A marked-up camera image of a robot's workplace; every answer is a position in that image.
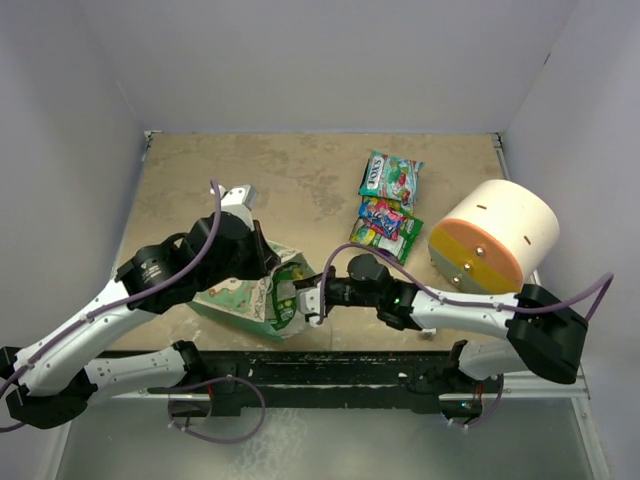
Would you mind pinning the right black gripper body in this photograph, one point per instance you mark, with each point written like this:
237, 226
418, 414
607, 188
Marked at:
344, 293

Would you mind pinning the red snack packet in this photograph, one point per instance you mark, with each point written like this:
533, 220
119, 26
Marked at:
395, 235

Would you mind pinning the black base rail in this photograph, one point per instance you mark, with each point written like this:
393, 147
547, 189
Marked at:
423, 382

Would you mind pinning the green patterned paper bag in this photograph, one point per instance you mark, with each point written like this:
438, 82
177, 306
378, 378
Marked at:
243, 303

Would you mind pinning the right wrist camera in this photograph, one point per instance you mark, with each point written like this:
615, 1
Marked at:
308, 304

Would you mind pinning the blue small snack packet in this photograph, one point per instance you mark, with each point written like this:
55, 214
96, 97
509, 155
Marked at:
385, 218

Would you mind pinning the teal pink snack packet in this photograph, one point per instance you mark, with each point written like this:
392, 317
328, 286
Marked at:
390, 177

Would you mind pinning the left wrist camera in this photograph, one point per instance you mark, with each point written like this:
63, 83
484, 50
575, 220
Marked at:
238, 201

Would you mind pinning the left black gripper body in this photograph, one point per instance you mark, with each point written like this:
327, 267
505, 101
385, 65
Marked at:
250, 263

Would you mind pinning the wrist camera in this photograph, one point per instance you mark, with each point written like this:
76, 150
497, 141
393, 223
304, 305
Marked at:
308, 304
238, 201

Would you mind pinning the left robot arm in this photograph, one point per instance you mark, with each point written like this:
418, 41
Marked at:
55, 379

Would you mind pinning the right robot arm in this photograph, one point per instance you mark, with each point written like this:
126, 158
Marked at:
531, 330

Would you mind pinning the large cream cylinder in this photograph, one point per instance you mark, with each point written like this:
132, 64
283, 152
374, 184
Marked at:
494, 239

